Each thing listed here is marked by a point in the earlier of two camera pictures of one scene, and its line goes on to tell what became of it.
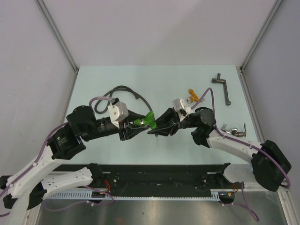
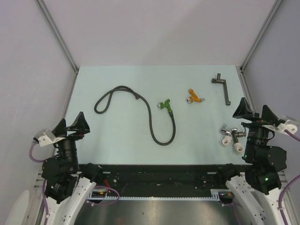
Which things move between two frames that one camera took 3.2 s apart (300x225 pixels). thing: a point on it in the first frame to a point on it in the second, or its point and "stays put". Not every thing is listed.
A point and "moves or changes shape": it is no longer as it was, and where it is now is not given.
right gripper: x=170 y=115 to x=268 y=118
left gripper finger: x=130 y=133 to x=61 y=129
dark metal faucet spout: x=219 y=80 stays put
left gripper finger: x=131 y=116 to x=80 y=123
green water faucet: x=149 y=120 to x=161 y=105
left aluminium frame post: x=58 y=35 stays put
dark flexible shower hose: x=101 y=105 moves or changes shape
